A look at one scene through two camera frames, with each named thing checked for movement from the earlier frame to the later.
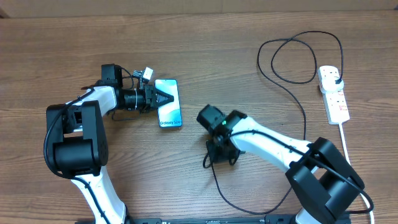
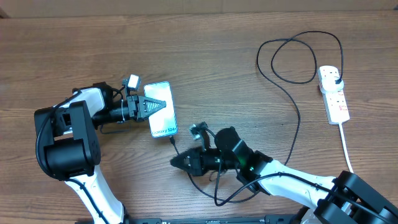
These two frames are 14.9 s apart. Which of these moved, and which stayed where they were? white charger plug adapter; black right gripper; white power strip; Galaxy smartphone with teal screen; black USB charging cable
Moved: black right gripper; Galaxy smartphone with teal screen; black USB charging cable
Stayed: white power strip; white charger plug adapter
